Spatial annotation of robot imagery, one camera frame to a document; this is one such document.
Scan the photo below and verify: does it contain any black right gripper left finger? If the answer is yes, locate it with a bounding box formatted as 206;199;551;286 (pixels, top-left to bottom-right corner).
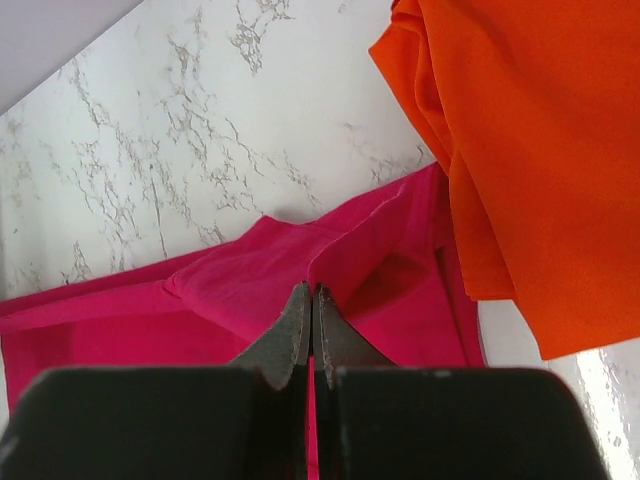
229;282;311;479

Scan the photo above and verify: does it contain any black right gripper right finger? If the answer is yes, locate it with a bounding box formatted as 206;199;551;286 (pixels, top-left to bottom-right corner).
312;284;393;479

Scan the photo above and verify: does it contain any magenta t shirt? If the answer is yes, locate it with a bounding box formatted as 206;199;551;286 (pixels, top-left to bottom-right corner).
0;162;486;480

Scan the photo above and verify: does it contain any folded orange t shirt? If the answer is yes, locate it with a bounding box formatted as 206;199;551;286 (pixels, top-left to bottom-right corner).
370;1;639;360

